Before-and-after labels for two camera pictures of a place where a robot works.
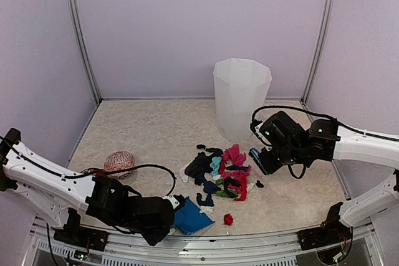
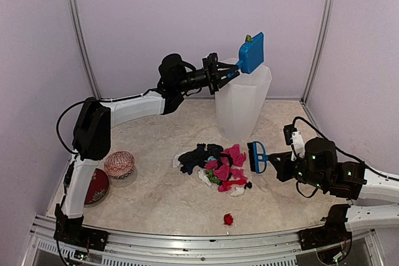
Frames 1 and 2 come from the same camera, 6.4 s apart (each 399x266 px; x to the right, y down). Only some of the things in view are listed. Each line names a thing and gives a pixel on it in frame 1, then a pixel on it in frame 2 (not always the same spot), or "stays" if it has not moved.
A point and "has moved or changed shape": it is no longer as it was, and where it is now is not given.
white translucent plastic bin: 240,86 stays
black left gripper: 154,237 -> 212,72
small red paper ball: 228,219 stays
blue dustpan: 189,219 -> 251,55
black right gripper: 270,166 -> 282,167
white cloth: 182,175 -> 175,162
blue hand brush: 255,153 has moved or changed shape
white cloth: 208,210 -> 203,177
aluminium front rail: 129,248 stays
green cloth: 227,194 -> 212,177
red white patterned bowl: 119,160 stays
